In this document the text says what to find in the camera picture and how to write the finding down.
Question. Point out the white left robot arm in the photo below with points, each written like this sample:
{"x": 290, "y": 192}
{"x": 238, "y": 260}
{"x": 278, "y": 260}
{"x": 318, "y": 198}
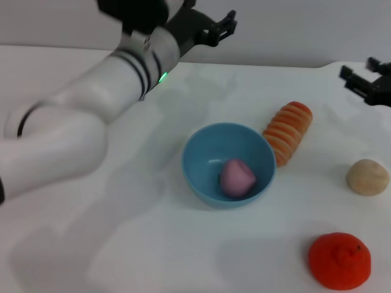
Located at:
{"x": 76, "y": 107}

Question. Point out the orange striped bread roll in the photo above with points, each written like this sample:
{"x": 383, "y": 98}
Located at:
{"x": 287, "y": 131}

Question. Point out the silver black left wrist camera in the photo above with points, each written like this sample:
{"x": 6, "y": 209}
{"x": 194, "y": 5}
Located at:
{"x": 134, "y": 12}

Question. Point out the red orange tangerine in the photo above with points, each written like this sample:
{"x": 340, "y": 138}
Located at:
{"x": 339, "y": 262}

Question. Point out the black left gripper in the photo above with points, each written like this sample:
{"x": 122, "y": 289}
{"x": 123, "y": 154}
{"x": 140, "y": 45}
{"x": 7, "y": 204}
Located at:
{"x": 189, "y": 27}

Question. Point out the blue bowl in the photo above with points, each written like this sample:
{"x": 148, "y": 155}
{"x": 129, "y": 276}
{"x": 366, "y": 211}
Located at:
{"x": 226, "y": 152}

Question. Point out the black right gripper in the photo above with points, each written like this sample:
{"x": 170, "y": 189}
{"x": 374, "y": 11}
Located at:
{"x": 382, "y": 91}

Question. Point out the beige round bun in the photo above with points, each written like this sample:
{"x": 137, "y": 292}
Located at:
{"x": 366, "y": 177}

